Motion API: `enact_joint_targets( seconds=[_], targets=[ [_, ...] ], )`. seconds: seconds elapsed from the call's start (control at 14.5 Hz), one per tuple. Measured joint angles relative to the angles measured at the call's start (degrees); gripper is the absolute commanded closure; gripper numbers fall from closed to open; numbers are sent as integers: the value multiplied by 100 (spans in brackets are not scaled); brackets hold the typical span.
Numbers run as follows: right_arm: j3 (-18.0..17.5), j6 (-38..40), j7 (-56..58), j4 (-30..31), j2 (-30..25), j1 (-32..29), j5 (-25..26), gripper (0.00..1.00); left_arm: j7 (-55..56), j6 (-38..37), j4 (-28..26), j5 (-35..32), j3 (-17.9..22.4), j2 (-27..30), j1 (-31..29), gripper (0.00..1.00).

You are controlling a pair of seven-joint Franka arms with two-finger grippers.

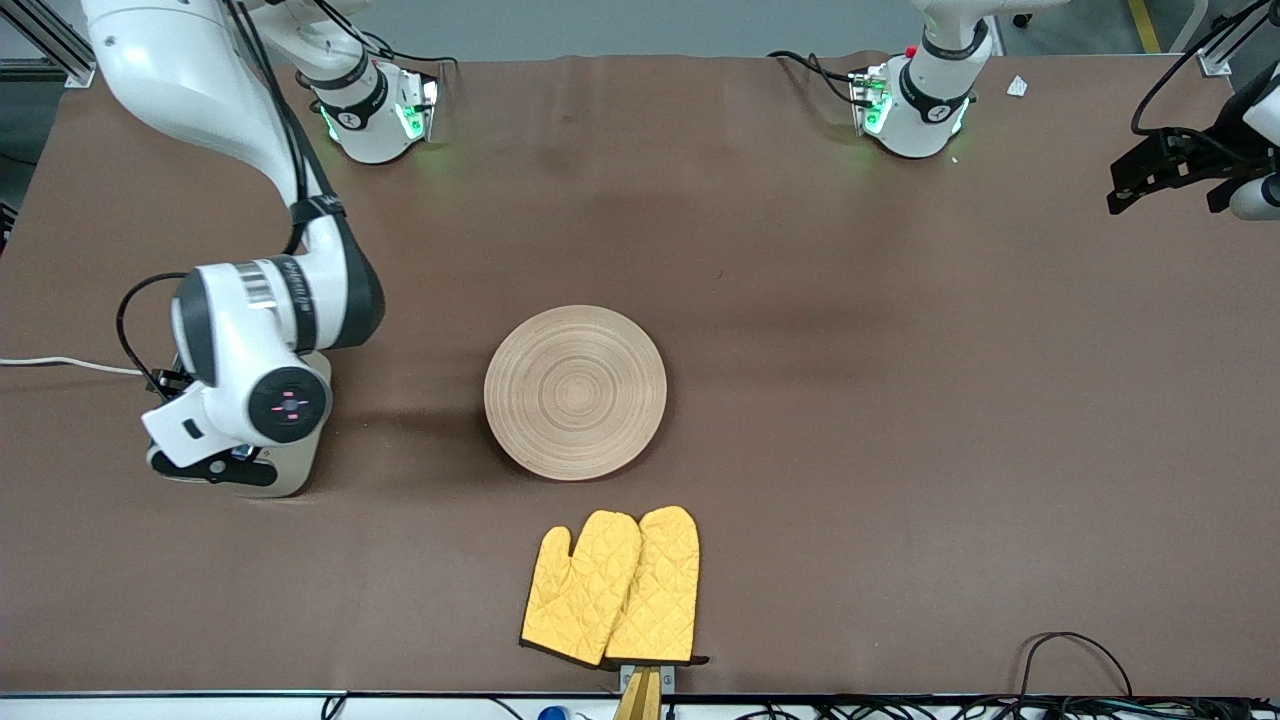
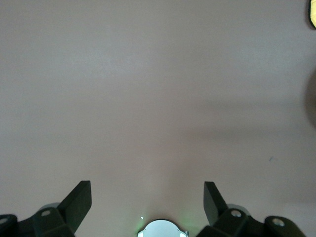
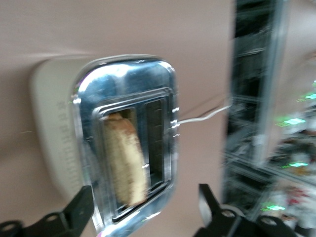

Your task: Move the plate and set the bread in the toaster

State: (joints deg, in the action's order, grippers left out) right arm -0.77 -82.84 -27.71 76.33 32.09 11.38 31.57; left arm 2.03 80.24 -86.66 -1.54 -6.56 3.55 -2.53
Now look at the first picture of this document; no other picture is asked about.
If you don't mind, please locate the black looped cable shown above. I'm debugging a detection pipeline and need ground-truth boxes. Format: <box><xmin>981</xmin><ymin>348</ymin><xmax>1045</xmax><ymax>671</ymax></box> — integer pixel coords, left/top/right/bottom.
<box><xmin>1015</xmin><ymin>631</ymin><xmax>1136</xmax><ymax>701</ymax></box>

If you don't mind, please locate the chrome and beige toaster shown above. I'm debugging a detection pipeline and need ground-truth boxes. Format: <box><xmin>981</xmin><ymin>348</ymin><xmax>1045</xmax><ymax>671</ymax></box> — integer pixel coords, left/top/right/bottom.
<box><xmin>148</xmin><ymin>350</ymin><xmax>333</xmax><ymax>498</ymax></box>

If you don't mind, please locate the aluminium frame profile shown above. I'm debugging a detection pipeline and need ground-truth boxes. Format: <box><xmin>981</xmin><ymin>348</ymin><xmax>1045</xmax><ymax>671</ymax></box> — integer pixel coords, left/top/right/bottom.
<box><xmin>1198</xmin><ymin>0</ymin><xmax>1280</xmax><ymax>79</ymax></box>
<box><xmin>0</xmin><ymin>0</ymin><xmax>97</xmax><ymax>87</ymax></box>

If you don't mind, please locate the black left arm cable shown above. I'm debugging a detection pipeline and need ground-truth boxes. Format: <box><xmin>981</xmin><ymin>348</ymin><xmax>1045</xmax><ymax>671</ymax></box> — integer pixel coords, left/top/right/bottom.
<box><xmin>1130</xmin><ymin>0</ymin><xmax>1280</xmax><ymax>136</ymax></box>

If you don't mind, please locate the white toaster power cord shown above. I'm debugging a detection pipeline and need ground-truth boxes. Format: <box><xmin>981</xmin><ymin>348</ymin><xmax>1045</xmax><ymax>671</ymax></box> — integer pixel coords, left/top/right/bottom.
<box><xmin>0</xmin><ymin>356</ymin><xmax>146</xmax><ymax>379</ymax></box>

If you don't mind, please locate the black arm base cable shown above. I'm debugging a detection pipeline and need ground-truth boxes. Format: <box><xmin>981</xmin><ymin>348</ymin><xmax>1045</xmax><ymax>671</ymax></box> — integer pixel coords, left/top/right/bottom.
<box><xmin>365</xmin><ymin>35</ymin><xmax>459</xmax><ymax>71</ymax></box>
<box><xmin>768</xmin><ymin>50</ymin><xmax>863</xmax><ymax>106</ymax></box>

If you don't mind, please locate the yellow quilted oven mitt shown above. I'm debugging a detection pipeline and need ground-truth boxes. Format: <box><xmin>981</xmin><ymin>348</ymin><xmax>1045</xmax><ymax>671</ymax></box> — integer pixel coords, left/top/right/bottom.
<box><xmin>603</xmin><ymin>505</ymin><xmax>711</xmax><ymax>667</ymax></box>
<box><xmin>520</xmin><ymin>510</ymin><xmax>643</xmax><ymax>668</ymax></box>

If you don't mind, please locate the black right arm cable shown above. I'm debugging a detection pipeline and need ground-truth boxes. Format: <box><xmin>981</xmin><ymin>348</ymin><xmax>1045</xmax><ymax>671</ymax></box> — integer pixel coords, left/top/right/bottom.
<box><xmin>116</xmin><ymin>0</ymin><xmax>346</xmax><ymax>397</ymax></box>

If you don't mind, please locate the round wooden plate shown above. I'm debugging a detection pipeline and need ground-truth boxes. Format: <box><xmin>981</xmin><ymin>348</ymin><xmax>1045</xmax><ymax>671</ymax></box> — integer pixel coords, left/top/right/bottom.
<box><xmin>484</xmin><ymin>305</ymin><xmax>668</xmax><ymax>482</ymax></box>

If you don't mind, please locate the brown table cover mat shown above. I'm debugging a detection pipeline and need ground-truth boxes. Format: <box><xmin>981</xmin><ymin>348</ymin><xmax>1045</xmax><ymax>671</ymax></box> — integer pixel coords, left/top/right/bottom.
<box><xmin>0</xmin><ymin>50</ymin><xmax>1280</xmax><ymax>696</ymax></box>

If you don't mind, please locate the black cable bundle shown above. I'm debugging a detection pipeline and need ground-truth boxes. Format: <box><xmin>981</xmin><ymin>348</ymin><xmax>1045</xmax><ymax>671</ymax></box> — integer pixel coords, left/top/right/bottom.
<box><xmin>665</xmin><ymin>695</ymin><xmax>1280</xmax><ymax>720</ymax></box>

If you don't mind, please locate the yellow wooden post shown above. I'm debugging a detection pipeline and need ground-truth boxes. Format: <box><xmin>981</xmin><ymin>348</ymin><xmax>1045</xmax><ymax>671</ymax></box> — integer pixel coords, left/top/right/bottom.
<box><xmin>612</xmin><ymin>667</ymin><xmax>663</xmax><ymax>720</ymax></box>

